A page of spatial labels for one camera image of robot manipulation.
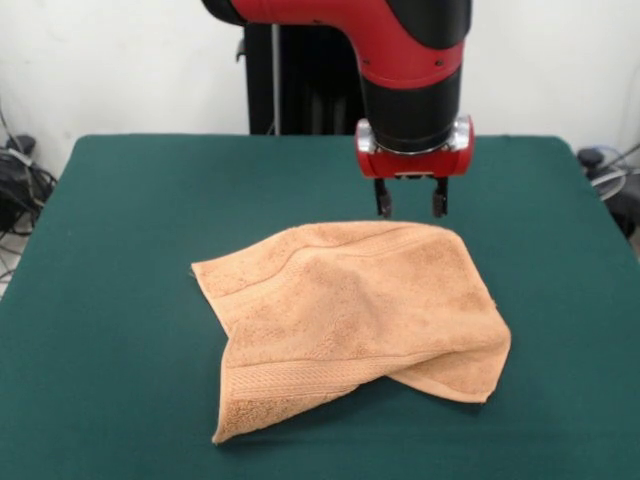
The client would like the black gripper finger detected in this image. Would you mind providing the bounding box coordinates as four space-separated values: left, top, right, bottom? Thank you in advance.
431 176 450 220
373 178 394 220

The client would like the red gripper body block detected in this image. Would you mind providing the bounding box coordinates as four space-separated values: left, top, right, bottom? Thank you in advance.
354 114 477 182

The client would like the tan terry towel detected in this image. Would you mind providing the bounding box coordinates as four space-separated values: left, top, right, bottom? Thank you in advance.
189 219 513 446

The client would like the dark green table cloth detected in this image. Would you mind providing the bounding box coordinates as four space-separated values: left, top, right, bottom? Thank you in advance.
0 133 640 480

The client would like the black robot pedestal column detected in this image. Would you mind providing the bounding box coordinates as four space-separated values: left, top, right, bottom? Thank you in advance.
234 22 371 136

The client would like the black cable bundle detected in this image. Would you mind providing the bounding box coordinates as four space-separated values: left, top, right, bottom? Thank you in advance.
0 133 59 251

